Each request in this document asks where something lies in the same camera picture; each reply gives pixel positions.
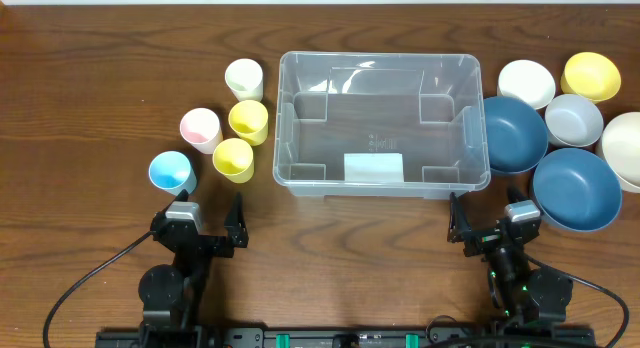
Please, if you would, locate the dark blue bowl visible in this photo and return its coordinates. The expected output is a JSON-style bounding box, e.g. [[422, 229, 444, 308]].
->
[[484, 96, 549, 175], [529, 148, 623, 233]]

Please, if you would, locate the grey small bowl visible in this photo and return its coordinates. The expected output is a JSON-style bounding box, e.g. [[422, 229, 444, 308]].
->
[[544, 94, 604, 147]]

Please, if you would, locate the large cream bowl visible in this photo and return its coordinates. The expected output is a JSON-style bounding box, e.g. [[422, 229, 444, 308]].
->
[[595, 112, 639, 193]]

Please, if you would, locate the white small bowl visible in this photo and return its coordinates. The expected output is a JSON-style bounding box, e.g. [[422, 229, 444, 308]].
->
[[497, 60, 556, 110]]

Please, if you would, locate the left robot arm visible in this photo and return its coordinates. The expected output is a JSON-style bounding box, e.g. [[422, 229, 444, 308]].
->
[[138, 190, 249, 328]]

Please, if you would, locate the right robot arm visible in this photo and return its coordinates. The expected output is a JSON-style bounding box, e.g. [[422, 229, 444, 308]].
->
[[447, 188, 573, 326]]

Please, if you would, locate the clear plastic storage container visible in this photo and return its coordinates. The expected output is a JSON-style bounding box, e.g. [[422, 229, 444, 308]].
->
[[273, 51, 491, 199]]

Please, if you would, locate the light blue cup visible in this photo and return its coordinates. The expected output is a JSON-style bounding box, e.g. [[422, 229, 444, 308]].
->
[[148, 151, 197, 195]]

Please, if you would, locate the yellow cup lower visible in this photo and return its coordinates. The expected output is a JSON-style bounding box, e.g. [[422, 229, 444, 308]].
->
[[212, 138, 254, 184]]

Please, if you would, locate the yellow cup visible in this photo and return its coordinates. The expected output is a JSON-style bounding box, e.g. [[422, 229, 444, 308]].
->
[[228, 100, 269, 146], [212, 138, 254, 184]]

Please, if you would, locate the pink cup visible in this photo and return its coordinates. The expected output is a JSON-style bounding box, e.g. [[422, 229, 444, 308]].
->
[[179, 108, 223, 154]]

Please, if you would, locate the yellow cup upper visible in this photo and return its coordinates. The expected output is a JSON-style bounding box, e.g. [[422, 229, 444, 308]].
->
[[228, 100, 269, 146]]

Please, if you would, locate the cream white cup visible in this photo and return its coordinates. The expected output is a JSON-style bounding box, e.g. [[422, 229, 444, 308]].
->
[[224, 58, 264, 101]]

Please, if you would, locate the yellow small bowl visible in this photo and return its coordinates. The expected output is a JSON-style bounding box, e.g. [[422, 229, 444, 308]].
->
[[560, 52, 622, 103]]

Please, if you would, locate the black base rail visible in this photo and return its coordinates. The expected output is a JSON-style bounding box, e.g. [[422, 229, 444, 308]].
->
[[94, 325, 599, 348]]

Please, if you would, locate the right black cable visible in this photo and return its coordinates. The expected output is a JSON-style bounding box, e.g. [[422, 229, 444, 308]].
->
[[524, 255, 631, 348]]

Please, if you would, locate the black cable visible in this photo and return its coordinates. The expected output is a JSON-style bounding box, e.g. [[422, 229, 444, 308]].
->
[[42, 230, 157, 348], [524, 255, 631, 348]]

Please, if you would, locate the left black cable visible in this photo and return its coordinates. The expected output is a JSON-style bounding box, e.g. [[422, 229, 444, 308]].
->
[[42, 230, 157, 348]]

